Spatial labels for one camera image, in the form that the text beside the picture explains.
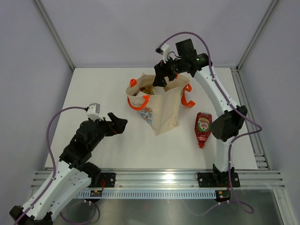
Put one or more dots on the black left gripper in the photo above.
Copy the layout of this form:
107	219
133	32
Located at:
116	126

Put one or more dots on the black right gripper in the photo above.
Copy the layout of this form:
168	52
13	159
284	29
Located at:
161	70

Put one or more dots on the white plastic bottle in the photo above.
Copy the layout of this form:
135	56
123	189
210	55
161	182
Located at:
158	90

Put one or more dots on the canvas bag with orange handles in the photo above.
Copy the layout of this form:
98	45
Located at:
159	111

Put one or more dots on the red Fairy dish soap bottle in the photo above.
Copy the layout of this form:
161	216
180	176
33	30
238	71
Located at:
202	128

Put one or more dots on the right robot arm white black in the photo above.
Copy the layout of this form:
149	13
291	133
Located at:
230	115

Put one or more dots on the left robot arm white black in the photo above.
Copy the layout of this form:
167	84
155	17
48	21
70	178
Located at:
72	173

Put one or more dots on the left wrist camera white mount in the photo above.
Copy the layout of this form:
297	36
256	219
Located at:
93	112

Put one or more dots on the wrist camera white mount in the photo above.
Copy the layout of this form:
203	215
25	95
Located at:
93	112
164	50

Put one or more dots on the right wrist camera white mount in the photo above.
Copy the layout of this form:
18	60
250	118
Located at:
164	50

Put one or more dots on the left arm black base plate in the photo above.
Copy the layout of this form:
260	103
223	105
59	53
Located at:
103	179

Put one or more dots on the white slotted cable duct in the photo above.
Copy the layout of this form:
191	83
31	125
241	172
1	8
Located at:
153	194

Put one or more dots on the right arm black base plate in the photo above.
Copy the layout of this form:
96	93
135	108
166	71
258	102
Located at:
211	180

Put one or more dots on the aluminium frame post right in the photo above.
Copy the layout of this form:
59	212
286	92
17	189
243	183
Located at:
263	22

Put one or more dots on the aluminium frame post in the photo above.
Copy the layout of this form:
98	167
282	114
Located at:
53	32
263	22

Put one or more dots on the aluminium frame post left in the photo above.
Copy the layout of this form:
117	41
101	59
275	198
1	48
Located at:
53	32

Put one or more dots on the aluminium front rail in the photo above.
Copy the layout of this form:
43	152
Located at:
186	179

